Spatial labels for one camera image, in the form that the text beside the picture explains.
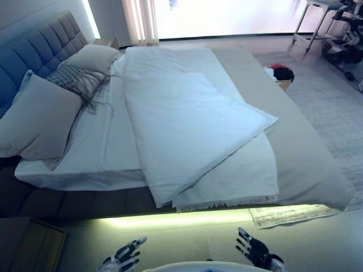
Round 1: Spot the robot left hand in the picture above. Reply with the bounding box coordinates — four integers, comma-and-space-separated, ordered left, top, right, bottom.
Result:
98, 236, 147, 272

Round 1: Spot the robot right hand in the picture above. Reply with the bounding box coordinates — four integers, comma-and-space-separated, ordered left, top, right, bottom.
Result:
235, 227, 285, 270

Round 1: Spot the beige bed throw blanket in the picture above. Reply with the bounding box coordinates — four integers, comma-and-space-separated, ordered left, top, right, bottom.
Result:
172, 45, 353, 214

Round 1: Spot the robot white torso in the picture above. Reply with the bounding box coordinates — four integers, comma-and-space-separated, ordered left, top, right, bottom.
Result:
140, 260, 258, 272

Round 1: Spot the wooden nightstand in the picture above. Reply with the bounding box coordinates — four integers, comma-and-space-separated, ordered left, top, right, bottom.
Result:
0, 216, 69, 272

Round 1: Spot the white mattress sheet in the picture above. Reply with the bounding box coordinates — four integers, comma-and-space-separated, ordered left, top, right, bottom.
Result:
14, 55, 150, 192

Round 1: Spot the light patterned rug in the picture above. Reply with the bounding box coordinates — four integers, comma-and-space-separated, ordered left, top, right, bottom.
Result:
249, 50, 363, 230

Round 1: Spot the white duvet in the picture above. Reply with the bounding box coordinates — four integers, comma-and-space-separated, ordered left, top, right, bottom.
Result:
122, 46, 280, 208

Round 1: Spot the large beige pillow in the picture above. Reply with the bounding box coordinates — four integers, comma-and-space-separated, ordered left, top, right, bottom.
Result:
0, 69, 83, 172

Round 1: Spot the patterned fringed cushion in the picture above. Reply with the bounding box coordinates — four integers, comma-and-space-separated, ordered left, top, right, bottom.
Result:
45, 62, 115, 117

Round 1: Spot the wooden bedside table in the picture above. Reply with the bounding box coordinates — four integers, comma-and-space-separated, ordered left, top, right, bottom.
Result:
95, 36, 126, 51

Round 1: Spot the grey tufted headboard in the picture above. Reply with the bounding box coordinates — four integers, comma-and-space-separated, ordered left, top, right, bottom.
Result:
0, 10, 88, 120

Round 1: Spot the robot on wheeled base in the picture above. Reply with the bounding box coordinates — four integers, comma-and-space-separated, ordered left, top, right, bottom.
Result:
320, 0, 363, 82

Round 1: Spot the beige curtain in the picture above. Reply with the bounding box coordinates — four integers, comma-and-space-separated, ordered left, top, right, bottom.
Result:
121, 0, 159, 46

